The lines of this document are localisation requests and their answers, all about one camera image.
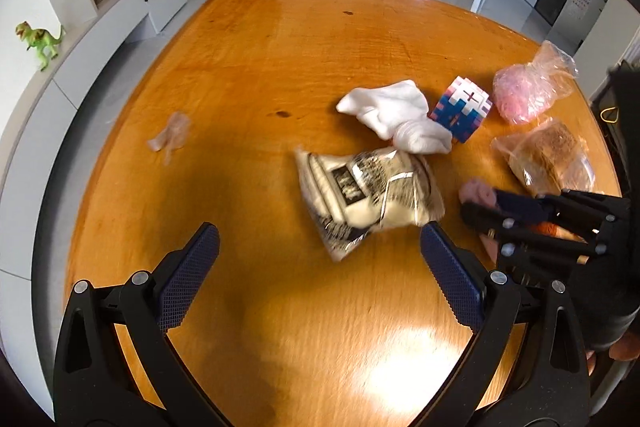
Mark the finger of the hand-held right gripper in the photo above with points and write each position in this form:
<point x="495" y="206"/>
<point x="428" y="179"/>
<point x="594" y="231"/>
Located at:
<point x="490" y="222"/>
<point x="520" y="204"/>

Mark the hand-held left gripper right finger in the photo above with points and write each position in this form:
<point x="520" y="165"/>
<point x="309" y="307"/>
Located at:
<point x="447" y="269"/>

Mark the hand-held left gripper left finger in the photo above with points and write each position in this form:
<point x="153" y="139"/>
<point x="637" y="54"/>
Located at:
<point x="197" y="267"/>

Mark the clear bread bag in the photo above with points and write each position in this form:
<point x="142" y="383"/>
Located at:
<point x="547" y="154"/>

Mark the pink-filled clear plastic bag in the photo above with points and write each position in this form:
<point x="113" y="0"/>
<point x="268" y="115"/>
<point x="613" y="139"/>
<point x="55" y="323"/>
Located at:
<point x="522" y="92"/>

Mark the crushed clear plastic bottle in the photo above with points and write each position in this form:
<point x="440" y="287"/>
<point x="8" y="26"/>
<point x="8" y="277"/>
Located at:
<point x="172" y="132"/>

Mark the person's right hand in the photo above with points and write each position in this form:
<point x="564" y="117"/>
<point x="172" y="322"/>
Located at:
<point x="627" y="347"/>

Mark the white sock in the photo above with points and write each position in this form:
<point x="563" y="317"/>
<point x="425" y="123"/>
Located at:
<point x="422" y="138"/>
<point x="385" y="107"/>

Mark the pink blue puzzle cube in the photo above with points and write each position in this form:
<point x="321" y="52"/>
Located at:
<point x="462" y="112"/>

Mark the cream and black snack packet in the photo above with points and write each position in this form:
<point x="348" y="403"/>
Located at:
<point x="365" y="197"/>

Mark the green dinosaur toy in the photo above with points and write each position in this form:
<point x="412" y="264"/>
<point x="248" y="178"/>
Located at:
<point x="37" y="39"/>

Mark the white wall shelf cabinet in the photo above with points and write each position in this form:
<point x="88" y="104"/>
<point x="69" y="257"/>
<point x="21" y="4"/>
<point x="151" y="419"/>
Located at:
<point x="75" y="7"/>

